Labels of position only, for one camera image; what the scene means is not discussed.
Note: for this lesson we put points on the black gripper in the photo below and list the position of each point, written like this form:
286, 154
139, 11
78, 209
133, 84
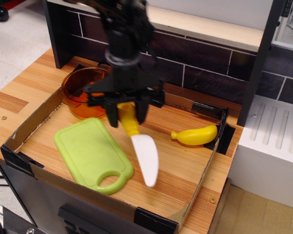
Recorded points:
126, 82

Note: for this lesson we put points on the yellow handled white toy knife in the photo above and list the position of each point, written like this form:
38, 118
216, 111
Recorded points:
144, 145

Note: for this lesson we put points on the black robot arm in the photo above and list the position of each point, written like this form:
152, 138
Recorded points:
129, 33

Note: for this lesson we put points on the green plastic cutting board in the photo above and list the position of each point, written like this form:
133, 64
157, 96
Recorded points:
93, 157

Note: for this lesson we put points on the orange transparent pot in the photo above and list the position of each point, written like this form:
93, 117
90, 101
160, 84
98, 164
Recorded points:
73, 90

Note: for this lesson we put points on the yellow toy banana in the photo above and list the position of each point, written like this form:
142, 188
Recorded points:
195, 137

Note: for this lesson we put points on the light wooden shelf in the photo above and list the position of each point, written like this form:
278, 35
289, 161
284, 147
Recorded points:
189, 18

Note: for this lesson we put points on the white ribbed sink drainer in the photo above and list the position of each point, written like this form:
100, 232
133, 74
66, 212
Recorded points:
263, 162

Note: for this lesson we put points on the black caster wheel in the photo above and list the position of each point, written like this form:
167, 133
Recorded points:
4, 15

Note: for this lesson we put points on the dark vertical post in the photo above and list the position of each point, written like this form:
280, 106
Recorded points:
260, 60

